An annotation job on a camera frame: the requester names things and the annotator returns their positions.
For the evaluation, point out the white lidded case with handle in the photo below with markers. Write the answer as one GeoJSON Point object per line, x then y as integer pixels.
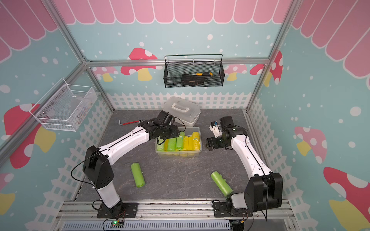
{"type": "Point", "coordinates": [184, 111]}

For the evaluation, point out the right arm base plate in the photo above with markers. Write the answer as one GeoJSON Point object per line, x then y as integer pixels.
{"type": "Point", "coordinates": [225, 209]}

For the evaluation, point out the black tool in basket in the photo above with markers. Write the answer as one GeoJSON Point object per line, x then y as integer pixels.
{"type": "Point", "coordinates": [192, 80]}

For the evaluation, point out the yellow roll with blue label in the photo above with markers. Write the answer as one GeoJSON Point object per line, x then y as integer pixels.
{"type": "Point", "coordinates": [190, 143]}

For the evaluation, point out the white wire basket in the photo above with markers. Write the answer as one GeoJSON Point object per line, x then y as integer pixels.
{"type": "Point", "coordinates": [64, 107]}

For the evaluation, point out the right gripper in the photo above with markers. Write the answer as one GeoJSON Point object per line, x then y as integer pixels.
{"type": "Point", "coordinates": [215, 145]}

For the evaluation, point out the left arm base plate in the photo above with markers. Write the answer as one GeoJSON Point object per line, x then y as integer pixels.
{"type": "Point", "coordinates": [120, 210]}

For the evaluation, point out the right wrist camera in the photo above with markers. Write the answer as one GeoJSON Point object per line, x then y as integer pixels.
{"type": "Point", "coordinates": [216, 129]}

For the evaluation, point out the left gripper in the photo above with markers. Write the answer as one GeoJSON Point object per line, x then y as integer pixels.
{"type": "Point", "coordinates": [175, 132]}

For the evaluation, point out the black wire mesh basket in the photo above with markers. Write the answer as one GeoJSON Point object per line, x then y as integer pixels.
{"type": "Point", "coordinates": [177, 65]}

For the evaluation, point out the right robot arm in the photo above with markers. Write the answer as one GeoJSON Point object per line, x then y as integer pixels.
{"type": "Point", "coordinates": [264, 187]}

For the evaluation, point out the yellow black screwdriver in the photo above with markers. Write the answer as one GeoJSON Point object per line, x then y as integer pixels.
{"type": "Point", "coordinates": [202, 74]}

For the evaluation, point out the small circuit board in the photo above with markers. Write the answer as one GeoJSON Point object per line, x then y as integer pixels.
{"type": "Point", "coordinates": [116, 224]}

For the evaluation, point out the light green roll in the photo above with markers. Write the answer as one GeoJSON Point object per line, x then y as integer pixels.
{"type": "Point", "coordinates": [160, 145]}

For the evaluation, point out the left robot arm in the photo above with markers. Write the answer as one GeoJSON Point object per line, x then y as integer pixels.
{"type": "Point", "coordinates": [98, 163]}

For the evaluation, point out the red handled hex key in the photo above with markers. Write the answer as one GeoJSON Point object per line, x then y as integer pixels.
{"type": "Point", "coordinates": [128, 123]}

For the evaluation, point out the clear plastic storage box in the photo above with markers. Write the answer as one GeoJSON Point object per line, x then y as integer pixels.
{"type": "Point", "coordinates": [182, 154]}

